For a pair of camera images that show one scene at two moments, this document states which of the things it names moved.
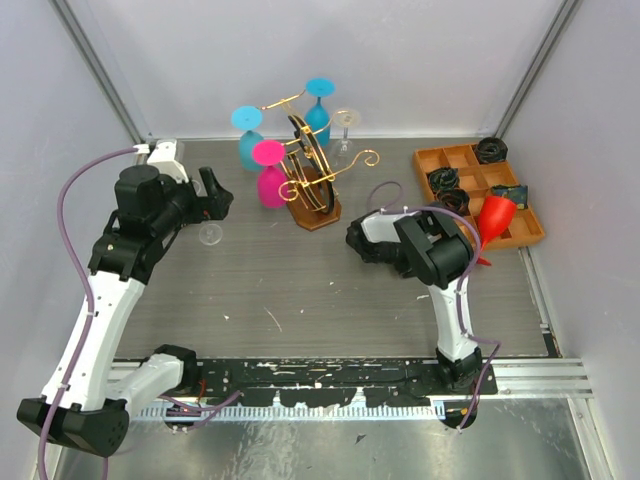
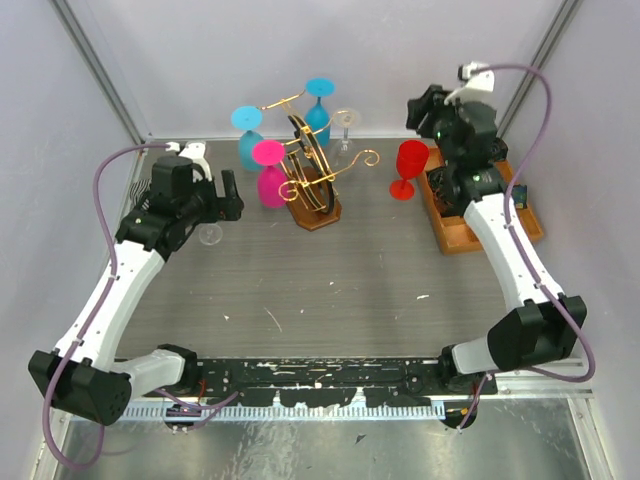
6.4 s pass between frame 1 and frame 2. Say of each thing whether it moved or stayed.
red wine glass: moved
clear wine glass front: stayed
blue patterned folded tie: stayed
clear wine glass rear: stayed
